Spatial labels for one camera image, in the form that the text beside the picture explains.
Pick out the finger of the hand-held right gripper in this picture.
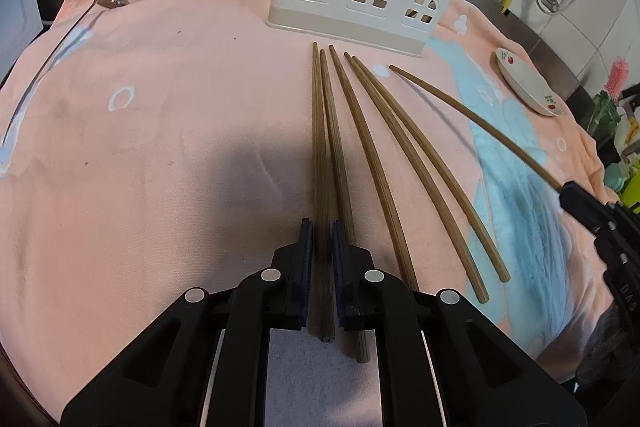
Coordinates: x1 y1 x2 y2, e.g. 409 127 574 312
561 180 617 210
558 192 608 235

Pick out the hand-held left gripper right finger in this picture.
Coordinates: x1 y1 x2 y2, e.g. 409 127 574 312
331 220 587 427

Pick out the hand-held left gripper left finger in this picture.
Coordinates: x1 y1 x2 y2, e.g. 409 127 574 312
60 218 316 427

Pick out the green plastic basket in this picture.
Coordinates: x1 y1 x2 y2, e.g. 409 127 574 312
617 147 640 214

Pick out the green glass jar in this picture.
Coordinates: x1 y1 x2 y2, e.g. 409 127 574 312
590 92 624 154

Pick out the small cherry print plate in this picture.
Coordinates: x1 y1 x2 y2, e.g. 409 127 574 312
495 48 564 117

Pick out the pink bottle brush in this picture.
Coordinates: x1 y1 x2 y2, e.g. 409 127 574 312
602 57 631 100

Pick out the peach printed towel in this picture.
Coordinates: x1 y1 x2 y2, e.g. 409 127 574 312
0 0 621 427

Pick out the long metal spoon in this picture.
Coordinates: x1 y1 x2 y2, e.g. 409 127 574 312
0 0 131 158

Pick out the white microwave oven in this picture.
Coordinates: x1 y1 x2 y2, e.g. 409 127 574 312
0 0 51 78

